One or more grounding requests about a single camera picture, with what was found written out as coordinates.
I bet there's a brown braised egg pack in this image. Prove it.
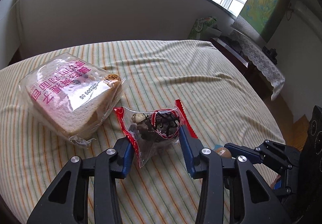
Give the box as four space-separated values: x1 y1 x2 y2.
215 146 232 159

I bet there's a red clear bag of nuts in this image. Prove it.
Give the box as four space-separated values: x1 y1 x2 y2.
114 99 197 168

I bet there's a lace cloth covered cabinet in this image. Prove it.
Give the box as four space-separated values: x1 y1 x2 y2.
230 30 285 101

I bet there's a bagged sliced bread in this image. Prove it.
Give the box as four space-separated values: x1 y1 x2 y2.
19 53 127 147

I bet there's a dark object on cabinet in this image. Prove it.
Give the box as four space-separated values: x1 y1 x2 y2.
262 46 277 65

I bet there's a dark wooden side table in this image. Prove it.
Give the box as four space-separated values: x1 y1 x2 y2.
210 38 252 78

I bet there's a green patterned bag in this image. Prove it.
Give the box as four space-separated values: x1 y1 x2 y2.
188 16 222 41

